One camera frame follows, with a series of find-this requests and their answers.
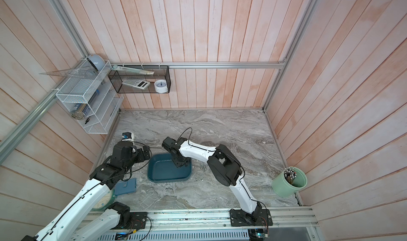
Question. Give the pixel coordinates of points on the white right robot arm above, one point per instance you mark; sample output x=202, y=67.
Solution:
x=228, y=171

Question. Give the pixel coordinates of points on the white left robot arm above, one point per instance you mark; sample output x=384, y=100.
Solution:
x=101, y=181

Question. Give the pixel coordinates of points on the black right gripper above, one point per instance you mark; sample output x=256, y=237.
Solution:
x=178, y=164

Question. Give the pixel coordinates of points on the black wire mesh basket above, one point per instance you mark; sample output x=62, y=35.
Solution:
x=140, y=79

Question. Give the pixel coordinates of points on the white calculator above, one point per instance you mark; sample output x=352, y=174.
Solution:
x=137, y=83

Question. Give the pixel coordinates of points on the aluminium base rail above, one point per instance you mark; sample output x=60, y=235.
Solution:
x=287, y=224

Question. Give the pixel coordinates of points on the grey round desk clock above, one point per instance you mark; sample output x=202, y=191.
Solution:
x=96, y=61

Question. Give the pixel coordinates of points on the white tape roll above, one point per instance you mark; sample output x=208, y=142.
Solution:
x=161, y=86

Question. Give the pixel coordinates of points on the green pen holder cup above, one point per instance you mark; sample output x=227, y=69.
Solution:
x=289, y=181

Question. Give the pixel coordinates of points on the teal plastic storage tray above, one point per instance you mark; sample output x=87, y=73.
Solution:
x=161, y=169

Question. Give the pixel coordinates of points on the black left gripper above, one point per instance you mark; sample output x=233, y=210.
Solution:
x=141, y=157

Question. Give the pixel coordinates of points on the white wire mesh shelf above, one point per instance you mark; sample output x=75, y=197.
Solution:
x=103, y=100

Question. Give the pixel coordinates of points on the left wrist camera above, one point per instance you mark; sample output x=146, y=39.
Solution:
x=127, y=136

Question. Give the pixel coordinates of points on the metal cylinder in shelf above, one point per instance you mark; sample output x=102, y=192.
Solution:
x=80, y=111

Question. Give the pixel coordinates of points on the clear triangle ruler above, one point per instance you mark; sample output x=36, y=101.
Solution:
x=81, y=73

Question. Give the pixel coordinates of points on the clear straight ruler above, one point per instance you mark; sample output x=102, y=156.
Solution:
x=132, y=70

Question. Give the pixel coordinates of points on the green round clock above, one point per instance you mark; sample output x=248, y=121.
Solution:
x=104, y=202

